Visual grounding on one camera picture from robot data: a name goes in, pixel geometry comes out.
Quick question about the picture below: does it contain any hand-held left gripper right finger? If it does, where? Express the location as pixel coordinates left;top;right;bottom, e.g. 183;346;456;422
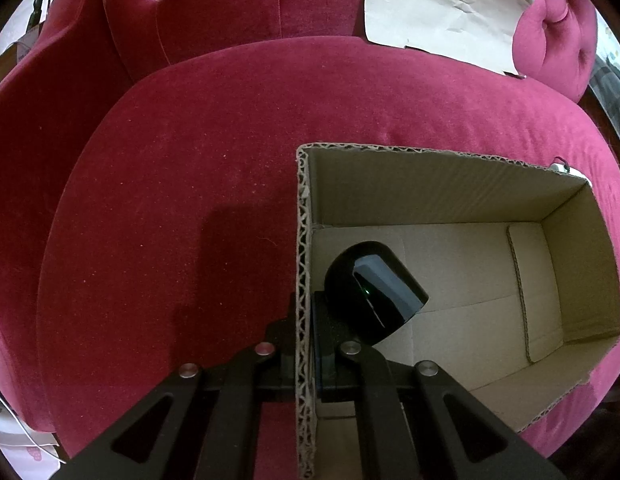
313;290;568;480

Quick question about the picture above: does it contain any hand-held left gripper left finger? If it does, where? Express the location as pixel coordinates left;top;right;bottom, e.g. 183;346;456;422
50;294;297;480

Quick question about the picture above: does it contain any black cylindrical jar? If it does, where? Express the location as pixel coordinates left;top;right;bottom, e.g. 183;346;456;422
323;241;431;347

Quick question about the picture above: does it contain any brown cardboard box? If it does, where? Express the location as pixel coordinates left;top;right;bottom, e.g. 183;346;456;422
295;142;620;480

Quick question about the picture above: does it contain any red velvet sofa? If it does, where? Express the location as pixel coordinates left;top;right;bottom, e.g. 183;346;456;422
0;0;620;480

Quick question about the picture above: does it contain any brown paper sheet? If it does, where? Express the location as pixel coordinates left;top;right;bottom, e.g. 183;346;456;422
364;0;534;79

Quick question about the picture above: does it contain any grey blanket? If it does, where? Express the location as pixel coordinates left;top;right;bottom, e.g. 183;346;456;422
587;52;620;123

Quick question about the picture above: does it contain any brown carton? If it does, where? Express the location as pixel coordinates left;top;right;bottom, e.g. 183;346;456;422
0;25;43;81

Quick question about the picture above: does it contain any white cable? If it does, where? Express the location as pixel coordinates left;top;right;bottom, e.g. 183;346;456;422
0;385;53;448

